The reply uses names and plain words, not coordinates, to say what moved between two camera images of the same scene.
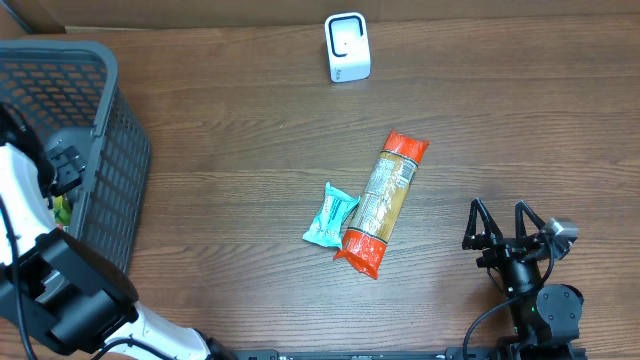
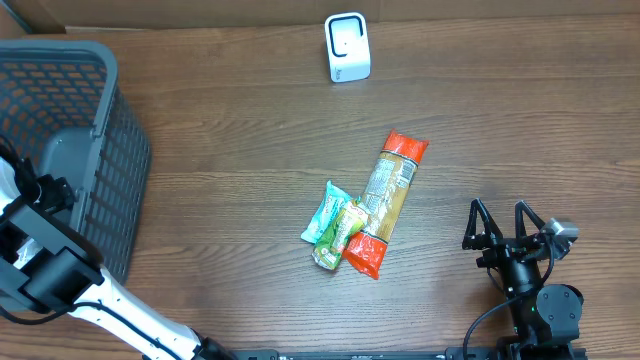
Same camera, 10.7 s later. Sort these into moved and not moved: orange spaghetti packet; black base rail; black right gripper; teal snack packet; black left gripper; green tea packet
Moved: green tea packet; black left gripper
Not moved: orange spaghetti packet; teal snack packet; black base rail; black right gripper
